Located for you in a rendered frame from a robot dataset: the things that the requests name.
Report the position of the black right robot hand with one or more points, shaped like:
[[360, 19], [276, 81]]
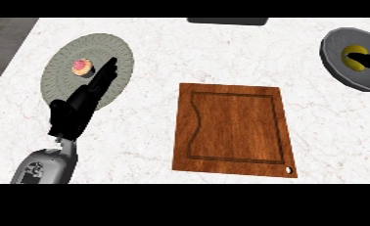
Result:
[[361, 59]]

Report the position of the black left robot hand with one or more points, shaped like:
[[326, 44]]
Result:
[[79, 109]]

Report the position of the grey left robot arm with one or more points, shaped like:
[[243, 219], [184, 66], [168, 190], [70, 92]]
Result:
[[48, 166]]

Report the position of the yellow lemon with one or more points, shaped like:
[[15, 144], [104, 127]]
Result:
[[348, 61]]

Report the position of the brown wooden cutting board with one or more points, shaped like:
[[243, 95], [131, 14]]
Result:
[[236, 128]]

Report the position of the round grey-green placemat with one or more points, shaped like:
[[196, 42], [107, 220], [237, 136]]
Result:
[[63, 76]]

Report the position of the pink frosted cupcake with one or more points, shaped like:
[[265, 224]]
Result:
[[82, 66]]

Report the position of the dark grey flat appliance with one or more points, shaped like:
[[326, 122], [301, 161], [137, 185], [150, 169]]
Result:
[[227, 21]]

